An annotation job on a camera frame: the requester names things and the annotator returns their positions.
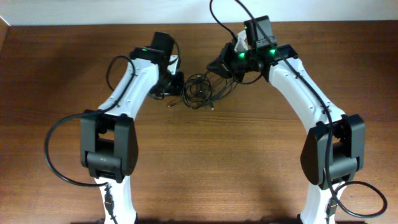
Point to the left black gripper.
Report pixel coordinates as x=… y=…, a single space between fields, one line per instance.
x=178 y=89

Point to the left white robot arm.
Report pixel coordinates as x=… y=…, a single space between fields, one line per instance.
x=108 y=141

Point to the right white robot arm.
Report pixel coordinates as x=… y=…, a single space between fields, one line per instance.
x=333 y=151

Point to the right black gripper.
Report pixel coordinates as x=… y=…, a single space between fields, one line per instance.
x=220 y=65

